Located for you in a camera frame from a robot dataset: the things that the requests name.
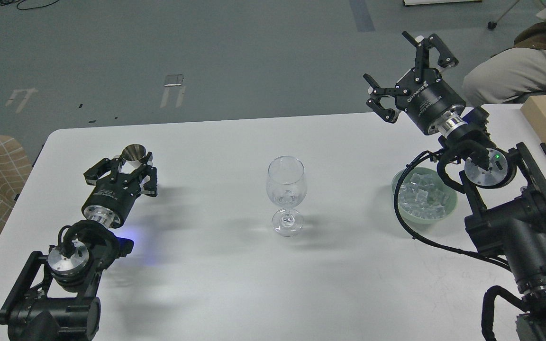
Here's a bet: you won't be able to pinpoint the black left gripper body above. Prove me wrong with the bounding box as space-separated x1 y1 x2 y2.
82 173 143 229

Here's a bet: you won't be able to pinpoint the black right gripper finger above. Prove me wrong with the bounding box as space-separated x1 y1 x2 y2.
401 31 459 82
363 72 400 124

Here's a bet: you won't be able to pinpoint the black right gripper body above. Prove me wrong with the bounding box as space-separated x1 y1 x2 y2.
396 68 466 135

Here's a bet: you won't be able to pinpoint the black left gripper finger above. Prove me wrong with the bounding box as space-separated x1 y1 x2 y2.
131 152 158 197
83 157 124 186

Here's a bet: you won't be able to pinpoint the steel double jigger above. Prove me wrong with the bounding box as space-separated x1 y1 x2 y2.
120 144 147 170

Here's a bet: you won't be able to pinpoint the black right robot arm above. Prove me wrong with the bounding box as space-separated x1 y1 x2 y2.
364 32 546 341

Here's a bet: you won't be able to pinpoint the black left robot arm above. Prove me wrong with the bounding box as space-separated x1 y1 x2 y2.
0 144 158 341

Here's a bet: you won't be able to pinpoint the clear ice cubes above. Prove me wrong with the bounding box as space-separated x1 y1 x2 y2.
396 172 451 219

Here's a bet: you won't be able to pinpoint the clear wine glass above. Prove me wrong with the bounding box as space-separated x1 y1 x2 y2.
266 155 307 237

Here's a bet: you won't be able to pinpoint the office chair base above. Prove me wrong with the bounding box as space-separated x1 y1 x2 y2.
487 0 520 31

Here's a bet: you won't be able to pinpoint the green bowl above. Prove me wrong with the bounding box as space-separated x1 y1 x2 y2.
391 166 457 225

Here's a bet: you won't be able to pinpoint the seated person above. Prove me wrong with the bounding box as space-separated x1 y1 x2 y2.
462 21 546 107

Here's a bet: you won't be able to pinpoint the black floor cable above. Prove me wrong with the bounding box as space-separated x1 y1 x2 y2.
0 0 60 20

